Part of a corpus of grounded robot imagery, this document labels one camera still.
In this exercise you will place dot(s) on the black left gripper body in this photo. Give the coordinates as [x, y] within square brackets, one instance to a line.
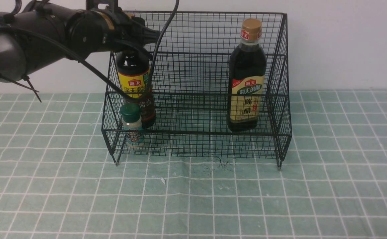
[94, 30]

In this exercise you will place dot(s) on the black wire shelf rack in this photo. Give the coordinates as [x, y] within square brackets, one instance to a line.
[190, 92]

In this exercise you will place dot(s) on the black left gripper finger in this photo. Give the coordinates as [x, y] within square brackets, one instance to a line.
[136, 31]
[127, 48]

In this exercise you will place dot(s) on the dark soy sauce bottle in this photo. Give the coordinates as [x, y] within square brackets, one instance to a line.
[133, 73]

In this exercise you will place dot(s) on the green checkered tablecloth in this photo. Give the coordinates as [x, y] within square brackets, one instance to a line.
[58, 181]

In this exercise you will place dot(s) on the vinegar bottle gold cap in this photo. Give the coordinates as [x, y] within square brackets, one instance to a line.
[246, 83]

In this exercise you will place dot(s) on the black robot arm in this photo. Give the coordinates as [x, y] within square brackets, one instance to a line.
[44, 33]

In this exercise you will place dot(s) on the white pepper shaker green cap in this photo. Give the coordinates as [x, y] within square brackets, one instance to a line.
[132, 124]

